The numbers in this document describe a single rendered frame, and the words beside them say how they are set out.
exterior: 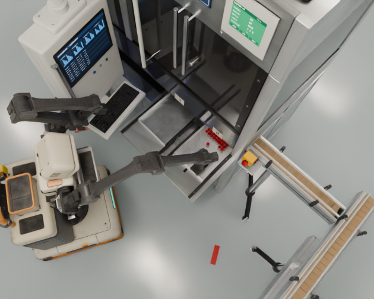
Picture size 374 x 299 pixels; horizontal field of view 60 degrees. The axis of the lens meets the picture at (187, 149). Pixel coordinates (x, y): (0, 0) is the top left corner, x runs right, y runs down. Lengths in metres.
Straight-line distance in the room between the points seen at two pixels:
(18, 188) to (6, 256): 1.06
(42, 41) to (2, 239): 1.91
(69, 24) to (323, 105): 2.62
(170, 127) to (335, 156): 1.82
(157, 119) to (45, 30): 0.87
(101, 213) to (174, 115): 1.00
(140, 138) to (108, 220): 0.80
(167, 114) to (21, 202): 1.06
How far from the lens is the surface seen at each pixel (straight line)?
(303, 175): 2.18
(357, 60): 4.12
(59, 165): 1.67
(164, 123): 2.21
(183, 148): 2.13
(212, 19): 1.40
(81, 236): 2.70
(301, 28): 1.13
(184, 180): 2.06
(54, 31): 1.81
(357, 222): 2.25
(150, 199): 2.94
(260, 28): 1.22
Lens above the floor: 2.87
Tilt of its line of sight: 69 degrees down
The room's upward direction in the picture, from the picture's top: 6 degrees clockwise
